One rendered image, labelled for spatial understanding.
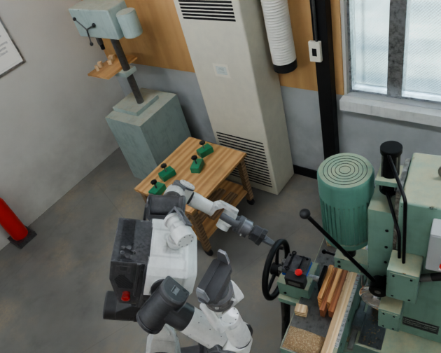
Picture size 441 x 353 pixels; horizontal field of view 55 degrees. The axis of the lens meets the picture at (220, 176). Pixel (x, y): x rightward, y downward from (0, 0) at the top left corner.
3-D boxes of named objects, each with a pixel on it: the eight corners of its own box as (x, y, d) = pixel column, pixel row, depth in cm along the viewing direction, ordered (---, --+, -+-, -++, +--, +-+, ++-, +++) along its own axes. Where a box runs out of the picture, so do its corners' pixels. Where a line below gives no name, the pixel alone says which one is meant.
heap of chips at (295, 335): (290, 325, 163) (289, 321, 161) (325, 337, 157) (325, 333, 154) (281, 347, 158) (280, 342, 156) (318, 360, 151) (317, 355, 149)
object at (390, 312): (383, 304, 155) (383, 286, 147) (403, 309, 151) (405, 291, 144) (377, 326, 149) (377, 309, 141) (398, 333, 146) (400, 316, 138)
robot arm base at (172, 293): (164, 342, 135) (134, 327, 131) (164, 315, 147) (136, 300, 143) (192, 310, 131) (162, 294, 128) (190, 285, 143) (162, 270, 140)
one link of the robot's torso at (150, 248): (103, 328, 153) (107, 270, 130) (117, 254, 178) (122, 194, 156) (184, 334, 158) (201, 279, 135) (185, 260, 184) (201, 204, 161)
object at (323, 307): (336, 271, 176) (335, 264, 173) (340, 272, 175) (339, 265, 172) (320, 316, 163) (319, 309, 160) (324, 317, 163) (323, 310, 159)
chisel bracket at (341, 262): (339, 255, 171) (338, 243, 166) (375, 265, 164) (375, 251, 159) (334, 270, 167) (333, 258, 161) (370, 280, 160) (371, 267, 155)
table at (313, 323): (308, 232, 202) (307, 223, 198) (374, 247, 187) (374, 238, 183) (258, 347, 166) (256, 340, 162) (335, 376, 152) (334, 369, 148)
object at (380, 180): (380, 178, 134) (381, 136, 123) (407, 182, 130) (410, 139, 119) (374, 196, 129) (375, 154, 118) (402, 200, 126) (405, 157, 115)
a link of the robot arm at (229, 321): (207, 316, 117) (222, 340, 125) (232, 295, 119) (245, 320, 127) (195, 301, 121) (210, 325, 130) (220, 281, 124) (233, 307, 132)
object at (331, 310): (345, 268, 176) (344, 262, 173) (350, 270, 175) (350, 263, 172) (328, 316, 162) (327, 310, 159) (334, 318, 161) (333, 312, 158)
